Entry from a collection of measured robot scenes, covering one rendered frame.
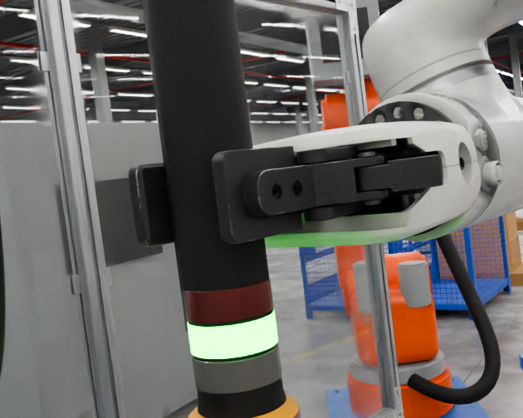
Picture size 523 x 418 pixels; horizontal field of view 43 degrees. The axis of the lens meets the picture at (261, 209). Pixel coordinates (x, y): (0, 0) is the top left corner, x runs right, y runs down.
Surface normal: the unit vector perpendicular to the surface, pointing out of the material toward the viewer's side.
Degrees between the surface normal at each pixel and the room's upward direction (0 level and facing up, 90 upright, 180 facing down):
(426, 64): 83
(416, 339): 90
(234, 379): 90
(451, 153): 85
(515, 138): 76
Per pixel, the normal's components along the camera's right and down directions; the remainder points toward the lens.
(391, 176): -0.14, 0.07
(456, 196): 0.81, 0.00
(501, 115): 0.55, -0.62
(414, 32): -0.44, 0.08
